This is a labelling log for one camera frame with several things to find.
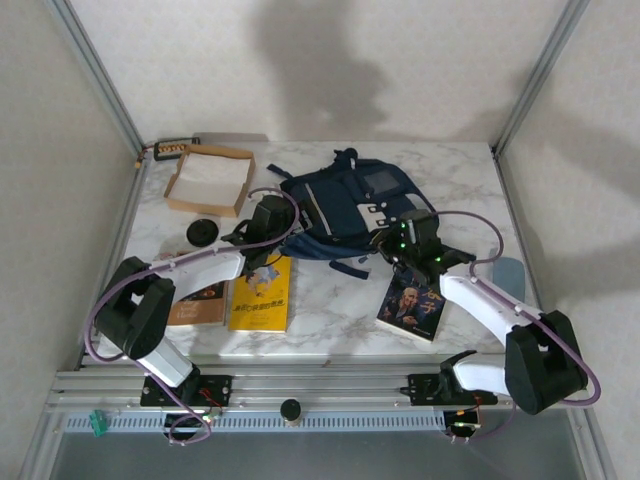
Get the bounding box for dark blue book with face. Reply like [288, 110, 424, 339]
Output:
[375, 269, 448, 344]

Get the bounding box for navy blue backpack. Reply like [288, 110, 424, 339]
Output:
[266, 147, 441, 281]

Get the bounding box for cardboard tray with white paper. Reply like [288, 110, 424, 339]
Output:
[163, 144, 257, 218]

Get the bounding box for blue-grey pouch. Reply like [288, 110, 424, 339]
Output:
[492, 255, 526, 301]

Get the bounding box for yellow paperback book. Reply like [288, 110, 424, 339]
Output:
[227, 254, 293, 334]

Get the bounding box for brown paperback book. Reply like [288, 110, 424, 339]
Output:
[165, 277, 229, 327]

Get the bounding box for black round lid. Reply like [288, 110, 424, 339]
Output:
[186, 217, 220, 247]

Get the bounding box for black device with orange parts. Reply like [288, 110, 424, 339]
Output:
[153, 140, 196, 162]

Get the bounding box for black cylindrical knob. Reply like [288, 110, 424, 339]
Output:
[279, 398, 303, 429]

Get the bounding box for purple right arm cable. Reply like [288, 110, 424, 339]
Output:
[432, 209, 602, 446]

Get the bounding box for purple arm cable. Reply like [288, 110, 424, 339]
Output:
[82, 187, 301, 446]
[432, 209, 602, 446]

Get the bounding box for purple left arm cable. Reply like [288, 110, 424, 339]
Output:
[82, 187, 301, 446]

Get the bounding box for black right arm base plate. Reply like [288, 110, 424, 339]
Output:
[407, 372, 500, 407]

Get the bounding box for aluminium table frame rails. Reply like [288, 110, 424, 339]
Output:
[44, 149, 596, 415]

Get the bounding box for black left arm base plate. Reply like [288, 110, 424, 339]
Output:
[139, 373, 234, 407]

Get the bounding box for grey slotted cable duct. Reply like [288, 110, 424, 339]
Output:
[66, 412, 446, 434]

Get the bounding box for aluminium corner post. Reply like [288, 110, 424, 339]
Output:
[492, 0, 591, 156]
[47, 0, 146, 156]

